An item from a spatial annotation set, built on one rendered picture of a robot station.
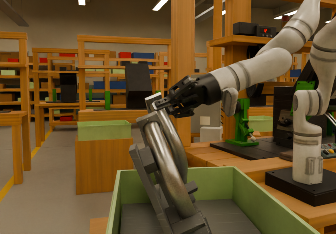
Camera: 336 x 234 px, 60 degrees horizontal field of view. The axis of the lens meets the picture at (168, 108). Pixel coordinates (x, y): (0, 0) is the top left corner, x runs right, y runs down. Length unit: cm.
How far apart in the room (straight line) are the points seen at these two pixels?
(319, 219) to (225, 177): 31
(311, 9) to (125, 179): 75
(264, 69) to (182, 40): 103
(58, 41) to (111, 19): 211
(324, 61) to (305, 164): 37
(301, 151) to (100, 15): 1094
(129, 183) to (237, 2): 136
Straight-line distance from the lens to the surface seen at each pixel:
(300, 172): 116
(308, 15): 85
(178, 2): 176
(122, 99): 846
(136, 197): 104
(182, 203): 50
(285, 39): 81
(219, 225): 91
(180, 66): 170
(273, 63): 75
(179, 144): 64
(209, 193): 108
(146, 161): 49
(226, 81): 70
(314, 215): 105
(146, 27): 1187
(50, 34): 1162
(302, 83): 186
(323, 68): 103
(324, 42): 99
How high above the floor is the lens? 125
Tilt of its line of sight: 4 degrees down
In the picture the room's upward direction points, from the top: straight up
